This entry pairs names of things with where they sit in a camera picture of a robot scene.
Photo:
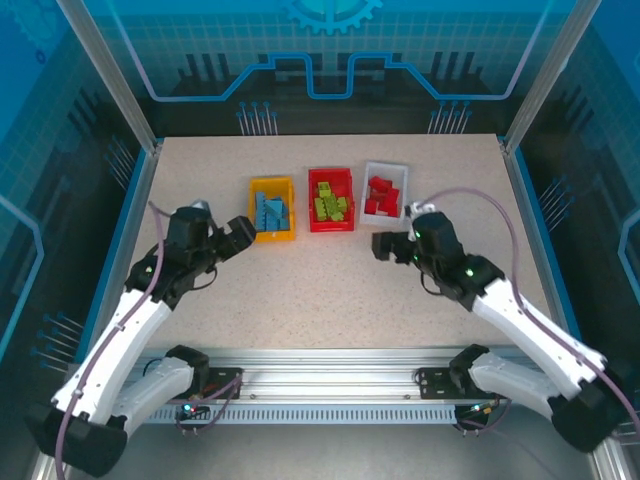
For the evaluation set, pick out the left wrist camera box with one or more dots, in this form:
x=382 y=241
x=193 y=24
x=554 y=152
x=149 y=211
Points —
x=201 y=205

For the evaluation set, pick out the aluminium frame post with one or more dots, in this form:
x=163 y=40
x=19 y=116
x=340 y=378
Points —
x=119 y=85
x=540 y=85

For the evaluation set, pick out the long green lego brick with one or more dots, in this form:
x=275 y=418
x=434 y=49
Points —
x=325 y=204

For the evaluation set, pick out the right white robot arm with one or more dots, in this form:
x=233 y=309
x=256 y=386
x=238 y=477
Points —
x=530 y=325

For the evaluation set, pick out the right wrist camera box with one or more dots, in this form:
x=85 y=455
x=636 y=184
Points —
x=414 y=207

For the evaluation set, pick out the aluminium mounting rail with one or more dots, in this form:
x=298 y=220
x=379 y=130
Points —
x=325 y=375

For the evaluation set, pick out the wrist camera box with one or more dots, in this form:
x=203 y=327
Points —
x=414 y=207
x=201 y=205

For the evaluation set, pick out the small green lego brick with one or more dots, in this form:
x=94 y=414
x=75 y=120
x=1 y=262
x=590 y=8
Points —
x=342 y=204
x=339 y=216

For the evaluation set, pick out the yellow plastic bin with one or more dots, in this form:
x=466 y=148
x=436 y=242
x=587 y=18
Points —
x=272 y=236

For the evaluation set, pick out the connector with status light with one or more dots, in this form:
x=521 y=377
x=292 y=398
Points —
x=192 y=409
x=480 y=410

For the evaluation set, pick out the aluminium side rail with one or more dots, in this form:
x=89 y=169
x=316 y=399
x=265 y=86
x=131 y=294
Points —
x=128 y=235
x=533 y=225

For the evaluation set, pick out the clear printed enclosure panel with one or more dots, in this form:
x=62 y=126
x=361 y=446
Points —
x=600 y=150
x=200 y=40
x=40 y=150

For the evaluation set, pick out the white plastic bin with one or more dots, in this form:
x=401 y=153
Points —
x=395 y=170

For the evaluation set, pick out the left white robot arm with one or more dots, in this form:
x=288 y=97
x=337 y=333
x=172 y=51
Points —
x=110 y=345

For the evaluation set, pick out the grey metal base panel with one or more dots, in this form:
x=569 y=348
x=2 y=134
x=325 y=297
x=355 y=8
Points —
x=325 y=455

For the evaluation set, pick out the red plastic bin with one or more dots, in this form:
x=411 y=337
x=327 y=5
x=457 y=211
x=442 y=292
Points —
x=330 y=227

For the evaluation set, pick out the large red lego brick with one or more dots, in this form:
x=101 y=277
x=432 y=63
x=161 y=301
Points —
x=380 y=183

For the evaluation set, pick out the long blue lego brick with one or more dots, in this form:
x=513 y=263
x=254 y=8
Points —
x=267 y=222

